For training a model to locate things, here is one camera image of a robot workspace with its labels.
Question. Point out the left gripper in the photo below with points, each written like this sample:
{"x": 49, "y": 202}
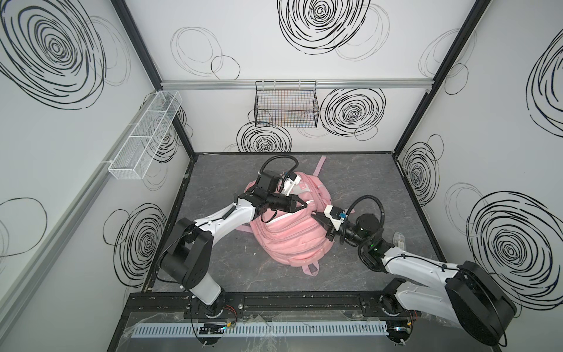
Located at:
{"x": 289, "y": 203}

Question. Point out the white slotted cable duct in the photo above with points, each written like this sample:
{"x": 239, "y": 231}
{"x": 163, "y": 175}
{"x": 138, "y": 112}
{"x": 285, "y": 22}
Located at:
{"x": 262, "y": 329}

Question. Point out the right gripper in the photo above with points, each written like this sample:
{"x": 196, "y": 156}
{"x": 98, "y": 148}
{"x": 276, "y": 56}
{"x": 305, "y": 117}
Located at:
{"x": 330, "y": 226}

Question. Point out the aluminium wall rail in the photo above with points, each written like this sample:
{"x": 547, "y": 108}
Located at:
{"x": 277, "y": 84}

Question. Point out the black wire basket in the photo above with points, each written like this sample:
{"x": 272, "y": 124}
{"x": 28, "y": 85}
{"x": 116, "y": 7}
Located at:
{"x": 287, "y": 108}

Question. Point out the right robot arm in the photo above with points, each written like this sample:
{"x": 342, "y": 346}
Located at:
{"x": 463, "y": 294}

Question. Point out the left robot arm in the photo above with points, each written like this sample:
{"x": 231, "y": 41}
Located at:
{"x": 187, "y": 255}

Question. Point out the clear acrylic wall shelf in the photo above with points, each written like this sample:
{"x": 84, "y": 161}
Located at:
{"x": 135, "y": 157}

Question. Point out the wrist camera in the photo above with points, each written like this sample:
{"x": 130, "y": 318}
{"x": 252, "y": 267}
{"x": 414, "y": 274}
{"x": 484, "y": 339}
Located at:
{"x": 336, "y": 216}
{"x": 292, "y": 180}

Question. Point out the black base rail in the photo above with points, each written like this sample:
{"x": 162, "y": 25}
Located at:
{"x": 369, "y": 304}

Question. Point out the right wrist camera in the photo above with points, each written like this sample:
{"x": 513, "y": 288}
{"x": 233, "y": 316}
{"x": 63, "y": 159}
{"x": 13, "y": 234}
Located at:
{"x": 336, "y": 216}

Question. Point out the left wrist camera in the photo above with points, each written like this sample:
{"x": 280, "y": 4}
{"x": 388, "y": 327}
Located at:
{"x": 292, "y": 180}

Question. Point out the pink student backpack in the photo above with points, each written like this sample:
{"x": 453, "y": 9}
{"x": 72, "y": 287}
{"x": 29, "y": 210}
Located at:
{"x": 296, "y": 239}

